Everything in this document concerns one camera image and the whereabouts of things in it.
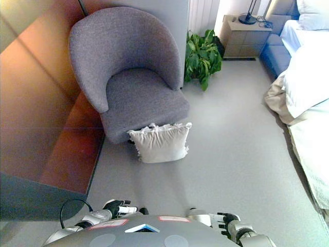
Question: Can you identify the reddish brown wooden desk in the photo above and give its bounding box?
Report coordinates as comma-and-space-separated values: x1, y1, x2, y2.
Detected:
0, 0, 107, 222

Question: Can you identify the beige padded headboard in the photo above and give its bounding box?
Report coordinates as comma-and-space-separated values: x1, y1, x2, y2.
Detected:
266, 0, 300, 36

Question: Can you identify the blue upholstered bed base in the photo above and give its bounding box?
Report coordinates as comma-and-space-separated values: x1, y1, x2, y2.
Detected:
259, 33, 293, 78

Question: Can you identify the white pleated curtain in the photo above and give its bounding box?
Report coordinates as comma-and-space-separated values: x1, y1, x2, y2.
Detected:
189, 0, 221, 37

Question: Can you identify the black cable on nightstand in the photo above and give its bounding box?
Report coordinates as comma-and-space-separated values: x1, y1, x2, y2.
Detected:
255, 15, 273, 28

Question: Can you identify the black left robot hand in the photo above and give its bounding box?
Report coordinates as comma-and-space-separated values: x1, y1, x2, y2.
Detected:
102, 199, 139, 219

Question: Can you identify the green leafy houseplant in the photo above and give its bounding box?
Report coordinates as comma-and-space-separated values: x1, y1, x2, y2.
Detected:
184, 29, 223, 92

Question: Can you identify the white duvet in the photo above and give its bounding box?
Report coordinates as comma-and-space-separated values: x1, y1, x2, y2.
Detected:
280, 20, 329, 119

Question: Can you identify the black plant pot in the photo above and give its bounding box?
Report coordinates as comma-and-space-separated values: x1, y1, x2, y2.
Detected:
212, 36, 226, 59

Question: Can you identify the beige bedspread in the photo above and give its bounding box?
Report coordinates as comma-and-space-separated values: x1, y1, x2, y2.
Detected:
264, 76, 329, 209

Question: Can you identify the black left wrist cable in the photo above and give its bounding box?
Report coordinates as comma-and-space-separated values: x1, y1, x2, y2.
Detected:
60, 198, 94, 229

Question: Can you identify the black desk lamp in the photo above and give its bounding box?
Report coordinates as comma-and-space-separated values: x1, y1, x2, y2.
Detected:
238, 0, 260, 26

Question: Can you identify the grey robot torso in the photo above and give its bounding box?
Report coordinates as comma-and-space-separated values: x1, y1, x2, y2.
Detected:
43, 215, 241, 247

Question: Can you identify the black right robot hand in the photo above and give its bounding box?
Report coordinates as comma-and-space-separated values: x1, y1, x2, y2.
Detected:
215, 212, 242, 236

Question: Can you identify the grey fabric armchair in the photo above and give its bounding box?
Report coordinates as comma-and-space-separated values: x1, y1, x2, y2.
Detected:
68, 6, 191, 145

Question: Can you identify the white bed pillow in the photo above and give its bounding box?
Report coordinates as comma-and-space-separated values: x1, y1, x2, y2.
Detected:
297, 0, 329, 31

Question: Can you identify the white fringed pillow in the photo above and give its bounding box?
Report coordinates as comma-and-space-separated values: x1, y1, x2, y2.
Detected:
127, 122, 193, 164

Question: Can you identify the beige nightstand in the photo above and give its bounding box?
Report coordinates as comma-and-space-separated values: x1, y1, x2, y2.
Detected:
223, 14, 272, 59

